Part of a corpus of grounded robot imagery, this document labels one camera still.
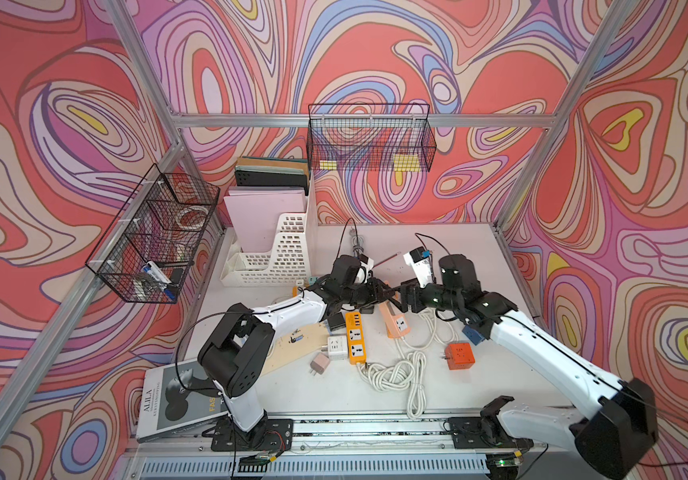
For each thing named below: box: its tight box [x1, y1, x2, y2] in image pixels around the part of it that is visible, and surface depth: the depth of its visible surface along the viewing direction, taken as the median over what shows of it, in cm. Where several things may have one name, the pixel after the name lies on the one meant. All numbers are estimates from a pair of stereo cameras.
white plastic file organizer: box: [219, 172, 318, 287], surface depth 95 cm
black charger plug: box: [328, 312, 346, 332], surface depth 93 cm
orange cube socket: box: [444, 343, 476, 370], surface depth 84 cm
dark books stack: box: [234, 156, 310, 195], surface depth 96 cm
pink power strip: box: [380, 300, 411, 339], surface depth 82 cm
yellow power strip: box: [345, 311, 366, 365], surface depth 88 cm
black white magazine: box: [136, 358, 230, 444], surface depth 76 cm
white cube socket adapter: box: [328, 335, 348, 361], surface depth 84 cm
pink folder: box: [223, 186, 306, 253], surface depth 92 cm
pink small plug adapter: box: [309, 352, 330, 376], surface depth 85 cm
